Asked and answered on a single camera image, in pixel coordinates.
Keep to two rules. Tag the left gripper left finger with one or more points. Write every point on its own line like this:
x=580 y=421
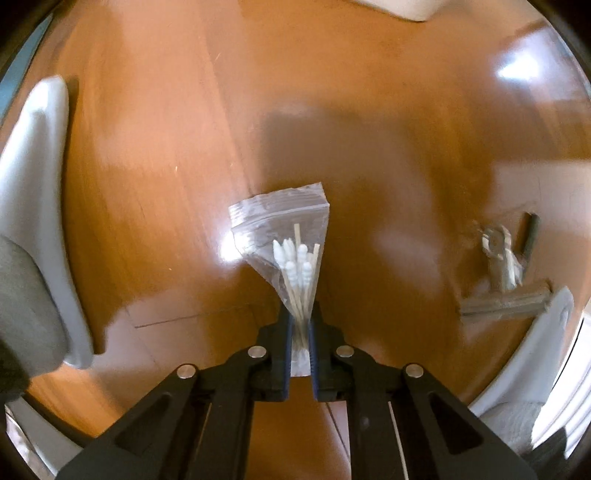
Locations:
x=195 y=424

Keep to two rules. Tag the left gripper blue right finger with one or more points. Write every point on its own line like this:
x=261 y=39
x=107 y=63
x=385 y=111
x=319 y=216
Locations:
x=403 y=423

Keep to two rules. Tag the black pen-like tube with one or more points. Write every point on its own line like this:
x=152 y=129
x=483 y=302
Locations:
x=532 y=226

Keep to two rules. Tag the right grey slipper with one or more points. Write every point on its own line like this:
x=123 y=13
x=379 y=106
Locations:
x=512 y=402

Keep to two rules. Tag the grey slipper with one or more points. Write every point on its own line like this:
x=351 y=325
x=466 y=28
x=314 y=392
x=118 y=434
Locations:
x=512 y=402
x=31 y=204

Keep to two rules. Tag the left grey slipper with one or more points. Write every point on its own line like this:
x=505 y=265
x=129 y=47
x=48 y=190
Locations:
x=31 y=204

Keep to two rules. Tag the metal nail clipper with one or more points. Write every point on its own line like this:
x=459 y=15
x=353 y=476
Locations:
x=505 y=271

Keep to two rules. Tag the white open door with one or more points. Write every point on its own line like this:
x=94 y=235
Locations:
x=411 y=10

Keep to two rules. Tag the cotton swab bag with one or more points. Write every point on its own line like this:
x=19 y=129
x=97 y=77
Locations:
x=281 y=234

